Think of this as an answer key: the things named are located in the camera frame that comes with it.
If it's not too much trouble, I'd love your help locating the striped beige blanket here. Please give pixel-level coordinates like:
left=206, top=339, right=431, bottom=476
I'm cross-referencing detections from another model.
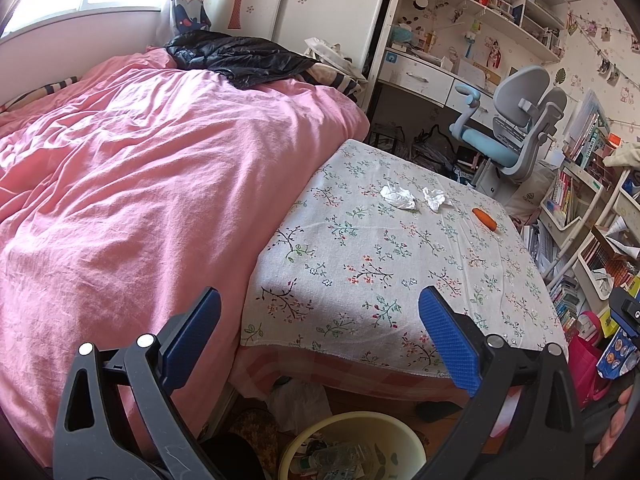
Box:
left=300, top=62, right=369, bottom=108

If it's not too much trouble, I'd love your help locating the orange carrot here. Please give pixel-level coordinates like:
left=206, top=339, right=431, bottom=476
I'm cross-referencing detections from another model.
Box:
left=472, top=207, right=498, bottom=232

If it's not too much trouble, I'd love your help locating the pink cartoon print curtain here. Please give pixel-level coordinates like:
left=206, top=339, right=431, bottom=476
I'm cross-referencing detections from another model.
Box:
left=160, top=0, right=216, bottom=41

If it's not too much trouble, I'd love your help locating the dark plastic bag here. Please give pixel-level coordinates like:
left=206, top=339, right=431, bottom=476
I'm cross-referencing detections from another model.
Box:
left=410, top=127, right=458, bottom=171

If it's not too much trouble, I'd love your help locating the white desk with drawers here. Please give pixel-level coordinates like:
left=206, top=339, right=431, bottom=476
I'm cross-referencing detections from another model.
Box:
left=367, top=45, right=501, bottom=133

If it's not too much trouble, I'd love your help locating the clear plastic bottle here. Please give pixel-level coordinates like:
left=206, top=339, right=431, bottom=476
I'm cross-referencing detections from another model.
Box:
left=307, top=442, right=367, bottom=479

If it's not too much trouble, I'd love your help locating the grey blue desk chair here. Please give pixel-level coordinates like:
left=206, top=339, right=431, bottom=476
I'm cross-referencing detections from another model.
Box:
left=447, top=65, right=568, bottom=181

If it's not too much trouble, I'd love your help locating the blue printed box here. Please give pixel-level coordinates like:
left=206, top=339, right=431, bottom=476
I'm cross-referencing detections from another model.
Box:
left=597, top=325, right=637, bottom=380

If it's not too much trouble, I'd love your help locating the pink checked cloth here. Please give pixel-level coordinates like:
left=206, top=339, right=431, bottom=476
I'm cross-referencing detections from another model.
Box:
left=232, top=345, right=526, bottom=438

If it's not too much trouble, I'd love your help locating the black shiny jacket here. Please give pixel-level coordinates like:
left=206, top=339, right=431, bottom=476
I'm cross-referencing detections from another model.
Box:
left=165, top=30, right=321, bottom=91

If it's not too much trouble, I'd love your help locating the pink blanket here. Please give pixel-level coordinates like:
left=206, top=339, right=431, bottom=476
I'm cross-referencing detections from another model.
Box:
left=0, top=46, right=371, bottom=466

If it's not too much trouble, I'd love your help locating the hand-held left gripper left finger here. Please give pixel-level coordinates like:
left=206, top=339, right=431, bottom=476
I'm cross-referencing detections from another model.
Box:
left=52, top=286, right=226, bottom=480

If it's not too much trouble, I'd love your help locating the floral tablecloth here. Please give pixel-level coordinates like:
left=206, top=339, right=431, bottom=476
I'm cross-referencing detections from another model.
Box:
left=240, top=139, right=571, bottom=378

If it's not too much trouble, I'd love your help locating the pink shopping bag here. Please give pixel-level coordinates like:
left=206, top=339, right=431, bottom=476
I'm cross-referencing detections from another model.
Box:
left=567, top=310, right=610, bottom=407

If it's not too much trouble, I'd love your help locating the row of upright books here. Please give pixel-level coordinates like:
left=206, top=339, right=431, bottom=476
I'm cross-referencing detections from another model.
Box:
left=567, top=89, right=610, bottom=167

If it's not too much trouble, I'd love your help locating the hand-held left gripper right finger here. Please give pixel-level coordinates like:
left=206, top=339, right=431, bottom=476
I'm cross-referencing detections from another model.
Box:
left=410, top=286, right=586, bottom=480

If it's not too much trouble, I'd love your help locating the string of hanging photos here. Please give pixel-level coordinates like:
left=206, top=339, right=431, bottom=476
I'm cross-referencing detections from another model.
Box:
left=567, top=10, right=640, bottom=98

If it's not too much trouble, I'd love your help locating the beige canvas bag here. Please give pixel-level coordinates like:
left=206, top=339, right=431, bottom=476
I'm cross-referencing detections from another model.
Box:
left=304, top=37, right=368, bottom=78

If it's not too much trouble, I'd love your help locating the white book trolley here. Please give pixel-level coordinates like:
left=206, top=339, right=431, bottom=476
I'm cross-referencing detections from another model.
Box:
left=540, top=160, right=640, bottom=311

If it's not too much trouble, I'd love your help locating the person's right hand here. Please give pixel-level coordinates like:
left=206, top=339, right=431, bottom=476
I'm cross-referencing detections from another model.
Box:
left=590, top=387, right=640, bottom=466

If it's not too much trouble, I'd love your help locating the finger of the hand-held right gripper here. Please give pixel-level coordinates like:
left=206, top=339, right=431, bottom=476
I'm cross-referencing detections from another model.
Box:
left=608, top=286, right=640, bottom=356

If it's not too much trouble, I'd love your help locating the pale yellow plastic basin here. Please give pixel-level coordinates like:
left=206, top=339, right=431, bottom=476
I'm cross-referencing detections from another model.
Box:
left=277, top=411, right=428, bottom=480

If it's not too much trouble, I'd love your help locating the striped pillow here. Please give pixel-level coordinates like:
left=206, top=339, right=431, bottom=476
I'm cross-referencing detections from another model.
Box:
left=0, top=76, right=80, bottom=113

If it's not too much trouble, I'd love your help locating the white tissue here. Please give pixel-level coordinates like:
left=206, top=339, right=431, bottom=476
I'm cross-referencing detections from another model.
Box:
left=379, top=182, right=418, bottom=211
left=421, top=187, right=453, bottom=212

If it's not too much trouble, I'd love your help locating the white plastic bag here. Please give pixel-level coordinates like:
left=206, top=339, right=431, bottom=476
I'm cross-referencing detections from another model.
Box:
left=267, top=380, right=332, bottom=433

